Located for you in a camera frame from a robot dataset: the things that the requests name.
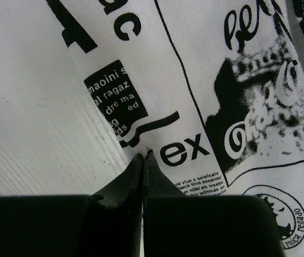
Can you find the newspaper print trousers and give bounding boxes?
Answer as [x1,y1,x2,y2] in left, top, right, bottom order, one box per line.
[47,1,304,256]

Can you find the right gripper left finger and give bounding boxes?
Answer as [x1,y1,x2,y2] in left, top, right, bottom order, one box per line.
[0,154,143,256]

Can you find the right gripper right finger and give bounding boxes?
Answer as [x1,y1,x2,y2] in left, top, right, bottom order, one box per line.
[143,152,283,256]

